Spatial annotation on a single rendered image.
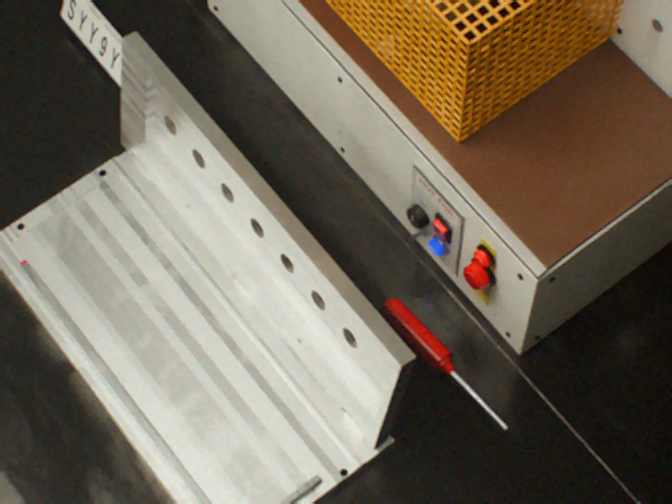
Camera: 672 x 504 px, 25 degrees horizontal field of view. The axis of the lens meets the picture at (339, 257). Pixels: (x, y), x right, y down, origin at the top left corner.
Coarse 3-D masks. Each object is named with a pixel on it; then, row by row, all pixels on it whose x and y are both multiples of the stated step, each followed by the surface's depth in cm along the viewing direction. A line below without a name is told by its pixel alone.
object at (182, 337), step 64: (64, 192) 163; (128, 192) 163; (0, 256) 160; (64, 256) 160; (128, 256) 160; (192, 256) 159; (128, 320) 157; (192, 320) 157; (256, 320) 156; (128, 384) 154; (192, 384) 153; (256, 384) 153; (192, 448) 151; (256, 448) 150; (320, 448) 150; (384, 448) 150
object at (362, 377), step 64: (128, 64) 150; (128, 128) 159; (192, 128) 145; (192, 192) 155; (256, 192) 141; (256, 256) 151; (320, 256) 138; (320, 320) 146; (384, 320) 136; (320, 384) 151; (384, 384) 141
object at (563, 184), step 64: (256, 0) 159; (320, 0) 152; (448, 0) 135; (640, 0) 141; (320, 64) 154; (384, 64) 149; (576, 64) 148; (640, 64) 148; (320, 128) 166; (384, 128) 149; (512, 128) 145; (576, 128) 145; (640, 128) 145; (384, 192) 161; (448, 192) 145; (512, 192) 142; (576, 192) 142; (640, 192) 142; (512, 256) 140; (576, 256) 141; (640, 256) 157; (512, 320) 151
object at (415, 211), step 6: (414, 204) 153; (408, 210) 153; (414, 210) 152; (420, 210) 152; (408, 216) 154; (414, 216) 152; (420, 216) 152; (426, 216) 152; (414, 222) 153; (420, 222) 152; (426, 222) 153; (420, 228) 153
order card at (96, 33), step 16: (64, 0) 173; (80, 0) 170; (64, 16) 174; (80, 16) 171; (96, 16) 169; (80, 32) 172; (96, 32) 170; (112, 32) 167; (96, 48) 171; (112, 48) 168; (112, 64) 170
